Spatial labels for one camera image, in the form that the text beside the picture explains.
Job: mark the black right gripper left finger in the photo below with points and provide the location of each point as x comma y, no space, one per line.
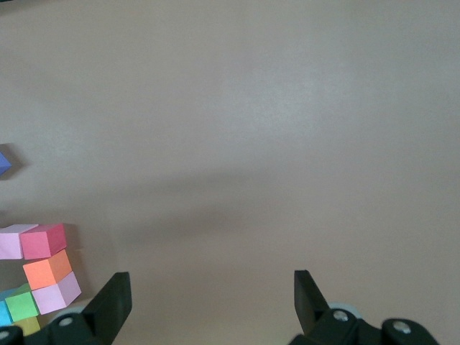
108,307

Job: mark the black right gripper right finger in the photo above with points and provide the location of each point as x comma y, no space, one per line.
311,309

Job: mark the pink foam cube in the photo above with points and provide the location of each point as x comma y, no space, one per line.
10,244
57,294

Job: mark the orange foam cube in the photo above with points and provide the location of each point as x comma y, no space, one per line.
46,270

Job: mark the yellow foam cube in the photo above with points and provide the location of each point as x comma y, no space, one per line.
28,326

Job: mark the green foam cube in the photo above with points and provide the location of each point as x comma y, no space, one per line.
19,306

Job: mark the red foam cube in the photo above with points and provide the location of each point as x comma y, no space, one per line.
43,242

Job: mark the blue foam cube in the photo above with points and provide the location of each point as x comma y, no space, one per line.
3,313

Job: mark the purple foam cube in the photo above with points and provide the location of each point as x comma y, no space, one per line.
3,163

